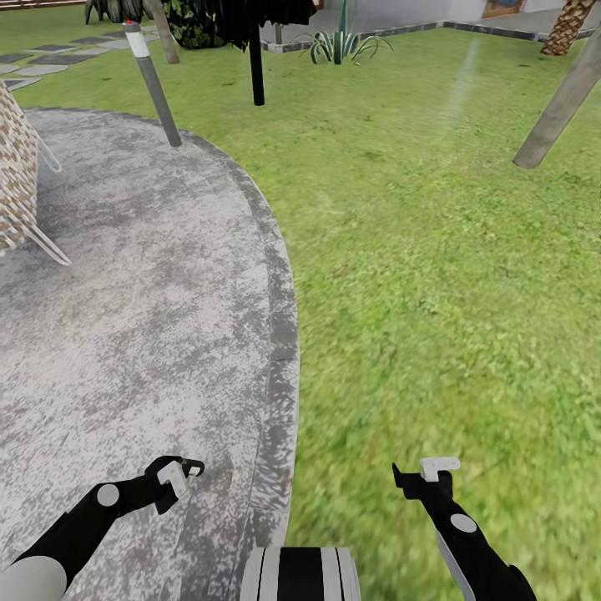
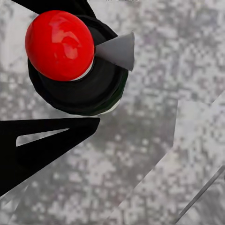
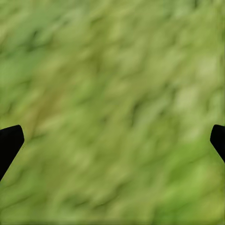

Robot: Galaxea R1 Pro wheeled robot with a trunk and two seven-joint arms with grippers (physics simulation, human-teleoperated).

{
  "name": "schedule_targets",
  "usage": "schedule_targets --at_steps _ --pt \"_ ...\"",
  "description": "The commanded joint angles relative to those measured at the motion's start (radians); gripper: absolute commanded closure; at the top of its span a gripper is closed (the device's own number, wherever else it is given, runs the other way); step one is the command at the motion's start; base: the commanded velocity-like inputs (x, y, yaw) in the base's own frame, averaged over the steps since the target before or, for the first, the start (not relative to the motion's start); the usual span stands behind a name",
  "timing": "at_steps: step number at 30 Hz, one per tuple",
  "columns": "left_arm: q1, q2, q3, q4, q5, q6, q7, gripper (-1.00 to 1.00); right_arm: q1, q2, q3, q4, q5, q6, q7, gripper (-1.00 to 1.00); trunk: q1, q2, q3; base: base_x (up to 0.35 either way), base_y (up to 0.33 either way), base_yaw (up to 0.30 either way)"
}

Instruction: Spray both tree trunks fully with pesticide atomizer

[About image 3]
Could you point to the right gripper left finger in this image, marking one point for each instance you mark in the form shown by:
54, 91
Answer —
11, 140

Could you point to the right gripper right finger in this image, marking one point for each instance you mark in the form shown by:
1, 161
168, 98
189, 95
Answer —
217, 139

